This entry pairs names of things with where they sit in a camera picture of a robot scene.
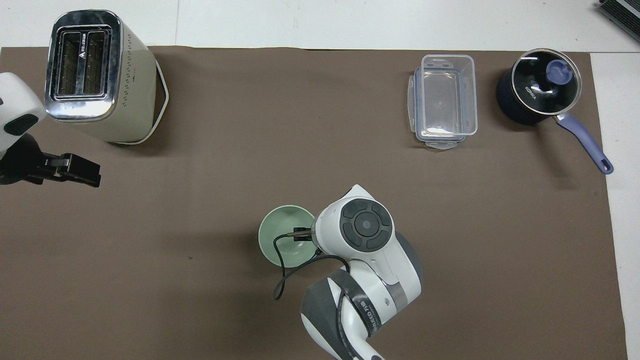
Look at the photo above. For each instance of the glass pot lid blue knob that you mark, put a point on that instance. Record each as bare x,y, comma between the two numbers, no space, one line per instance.
537,75

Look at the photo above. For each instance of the green bowl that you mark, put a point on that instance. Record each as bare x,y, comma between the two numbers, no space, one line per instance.
280,225

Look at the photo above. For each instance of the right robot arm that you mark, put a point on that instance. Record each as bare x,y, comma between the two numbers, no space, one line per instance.
380,280

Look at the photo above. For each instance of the dark blue saucepan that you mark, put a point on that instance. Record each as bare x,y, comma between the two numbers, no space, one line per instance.
585,142

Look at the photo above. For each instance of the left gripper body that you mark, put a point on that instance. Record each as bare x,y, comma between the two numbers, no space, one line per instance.
20,162

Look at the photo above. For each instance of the clear lid with blue seal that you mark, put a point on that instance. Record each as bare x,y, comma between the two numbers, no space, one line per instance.
440,142

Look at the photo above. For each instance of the black stand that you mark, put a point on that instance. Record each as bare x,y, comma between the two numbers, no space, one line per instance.
622,12

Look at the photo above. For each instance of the clear plastic container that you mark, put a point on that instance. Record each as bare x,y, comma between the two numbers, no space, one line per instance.
447,100

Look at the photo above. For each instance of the cream and chrome toaster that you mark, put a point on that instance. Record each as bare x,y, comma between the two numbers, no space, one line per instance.
125,90

